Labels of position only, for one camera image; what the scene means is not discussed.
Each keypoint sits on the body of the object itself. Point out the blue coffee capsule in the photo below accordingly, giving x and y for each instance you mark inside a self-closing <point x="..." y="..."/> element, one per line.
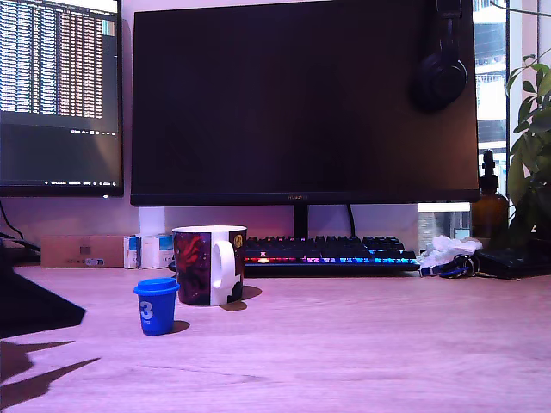
<point x="157" y="310"/>

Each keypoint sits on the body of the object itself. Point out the black flat stand base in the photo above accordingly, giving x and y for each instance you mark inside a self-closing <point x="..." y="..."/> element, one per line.
<point x="26" y="258"/>

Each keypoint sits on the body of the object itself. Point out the brown cardboard box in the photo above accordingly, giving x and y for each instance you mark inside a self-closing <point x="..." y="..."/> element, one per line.
<point x="64" y="251"/>

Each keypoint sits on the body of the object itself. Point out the small white blue box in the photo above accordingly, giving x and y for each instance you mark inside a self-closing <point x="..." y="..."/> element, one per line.
<point x="131" y="254"/>
<point x="165" y="251"/>
<point x="149" y="254"/>

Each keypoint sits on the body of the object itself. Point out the white rectangular block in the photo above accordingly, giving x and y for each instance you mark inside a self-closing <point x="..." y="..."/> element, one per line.
<point x="151" y="221"/>

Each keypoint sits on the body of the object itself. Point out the black monitor showing text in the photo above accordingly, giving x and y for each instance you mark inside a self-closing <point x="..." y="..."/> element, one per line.
<point x="60" y="150"/>

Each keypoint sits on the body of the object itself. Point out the black backlit keyboard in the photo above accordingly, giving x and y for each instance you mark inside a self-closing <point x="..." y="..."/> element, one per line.
<point x="327" y="254"/>

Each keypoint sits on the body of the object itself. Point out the large black computer monitor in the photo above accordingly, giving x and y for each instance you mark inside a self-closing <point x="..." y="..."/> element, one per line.
<point x="280" y="107"/>

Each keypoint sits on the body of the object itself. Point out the crumpled white tissue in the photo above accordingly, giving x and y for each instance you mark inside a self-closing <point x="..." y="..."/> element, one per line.
<point x="452" y="246"/>

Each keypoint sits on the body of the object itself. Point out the amber pump bottle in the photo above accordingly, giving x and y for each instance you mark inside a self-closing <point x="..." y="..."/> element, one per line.
<point x="488" y="211"/>

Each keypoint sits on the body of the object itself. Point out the black over-ear headphones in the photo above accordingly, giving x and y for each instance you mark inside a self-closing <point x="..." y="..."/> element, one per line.
<point x="443" y="77"/>

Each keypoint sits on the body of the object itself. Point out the black wallet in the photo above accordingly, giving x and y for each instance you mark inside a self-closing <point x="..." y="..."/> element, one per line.
<point x="508" y="260"/>

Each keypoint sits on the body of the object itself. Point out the green leafy plant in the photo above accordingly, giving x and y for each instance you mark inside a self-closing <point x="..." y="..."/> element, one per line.
<point x="531" y="150"/>

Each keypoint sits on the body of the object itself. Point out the black window frame bar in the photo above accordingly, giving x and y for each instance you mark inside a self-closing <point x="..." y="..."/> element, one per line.
<point x="507" y="107"/>

